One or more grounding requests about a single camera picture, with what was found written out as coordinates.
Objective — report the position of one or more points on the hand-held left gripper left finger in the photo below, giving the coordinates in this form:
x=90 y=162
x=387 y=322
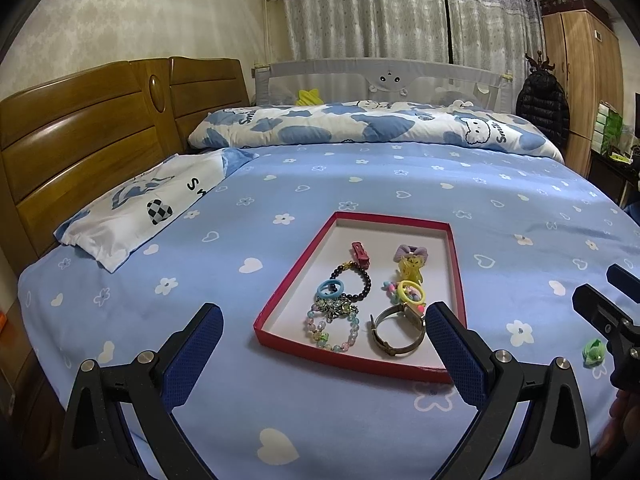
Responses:
x=195 y=355

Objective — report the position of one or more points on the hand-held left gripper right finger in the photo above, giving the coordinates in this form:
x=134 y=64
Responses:
x=450 y=350

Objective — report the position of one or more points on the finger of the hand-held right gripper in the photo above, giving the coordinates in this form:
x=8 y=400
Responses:
x=607 y=320
x=625 y=282

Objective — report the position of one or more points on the small green hair clip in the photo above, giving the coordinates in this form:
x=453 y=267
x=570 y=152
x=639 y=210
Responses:
x=593 y=352

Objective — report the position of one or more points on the gold band wristwatch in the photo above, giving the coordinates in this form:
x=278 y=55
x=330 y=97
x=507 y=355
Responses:
x=400 y=347

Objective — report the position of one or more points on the yellow hair claw clip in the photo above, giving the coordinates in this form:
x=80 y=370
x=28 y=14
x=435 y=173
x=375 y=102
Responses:
x=411 y=270

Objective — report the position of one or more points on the red shallow box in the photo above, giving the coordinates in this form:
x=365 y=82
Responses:
x=290 y=321

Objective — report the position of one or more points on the person's right hand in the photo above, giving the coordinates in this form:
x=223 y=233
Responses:
x=625 y=420

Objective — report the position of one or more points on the purple bow scrunchie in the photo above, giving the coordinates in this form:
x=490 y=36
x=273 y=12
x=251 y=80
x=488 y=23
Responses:
x=410 y=251

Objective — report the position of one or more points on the dark desk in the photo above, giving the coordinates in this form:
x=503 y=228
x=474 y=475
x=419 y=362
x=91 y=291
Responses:
x=612 y=175

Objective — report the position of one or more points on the pink hair clip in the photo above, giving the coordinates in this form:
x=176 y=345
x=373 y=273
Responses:
x=361 y=255

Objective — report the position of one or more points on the blue patterned bed sheet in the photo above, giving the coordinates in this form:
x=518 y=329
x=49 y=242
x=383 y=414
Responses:
x=300 y=435

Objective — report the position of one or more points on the white and blue pillow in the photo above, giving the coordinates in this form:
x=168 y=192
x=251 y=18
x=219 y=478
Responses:
x=130 y=220

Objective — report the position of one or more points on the stack of green boxes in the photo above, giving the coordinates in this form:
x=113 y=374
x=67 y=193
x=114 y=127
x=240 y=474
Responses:
x=610 y=127

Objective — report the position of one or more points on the black puffer jacket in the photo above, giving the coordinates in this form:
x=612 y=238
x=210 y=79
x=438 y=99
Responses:
x=542 y=110

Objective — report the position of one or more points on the wooden wardrobe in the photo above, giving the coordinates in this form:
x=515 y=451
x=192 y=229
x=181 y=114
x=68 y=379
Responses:
x=585 y=85

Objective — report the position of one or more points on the dark coat rack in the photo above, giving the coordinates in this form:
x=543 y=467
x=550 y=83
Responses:
x=540 y=62

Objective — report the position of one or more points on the wooden headboard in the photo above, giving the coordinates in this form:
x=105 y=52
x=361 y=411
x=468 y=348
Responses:
x=75 y=140

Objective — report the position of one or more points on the blue cartoon print quilt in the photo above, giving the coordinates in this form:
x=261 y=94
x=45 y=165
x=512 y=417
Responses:
x=325 y=130

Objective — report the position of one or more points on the yellow star toy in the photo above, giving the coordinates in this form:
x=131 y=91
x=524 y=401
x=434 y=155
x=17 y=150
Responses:
x=307 y=97

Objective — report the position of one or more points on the grey patterned curtain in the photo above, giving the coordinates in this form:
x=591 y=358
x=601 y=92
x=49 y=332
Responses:
x=495 y=20
x=360 y=10

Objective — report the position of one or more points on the grey bed rail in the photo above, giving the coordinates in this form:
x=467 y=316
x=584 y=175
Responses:
x=350 y=77

